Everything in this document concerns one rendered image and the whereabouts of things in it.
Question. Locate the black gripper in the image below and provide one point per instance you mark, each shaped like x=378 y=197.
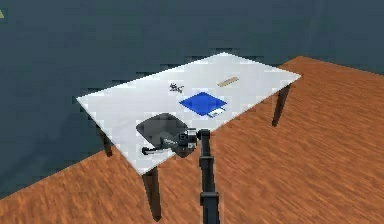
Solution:
x=181 y=140

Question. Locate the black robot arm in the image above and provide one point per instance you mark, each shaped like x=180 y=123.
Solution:
x=207 y=173

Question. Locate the dark grey square bowl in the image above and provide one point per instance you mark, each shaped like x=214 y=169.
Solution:
x=160 y=128

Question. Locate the white table with dark legs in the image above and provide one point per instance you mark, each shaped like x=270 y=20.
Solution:
x=173 y=100

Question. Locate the blue book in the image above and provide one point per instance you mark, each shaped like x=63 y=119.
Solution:
x=203 y=103

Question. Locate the tan flat stick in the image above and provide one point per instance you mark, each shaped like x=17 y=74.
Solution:
x=228 y=81

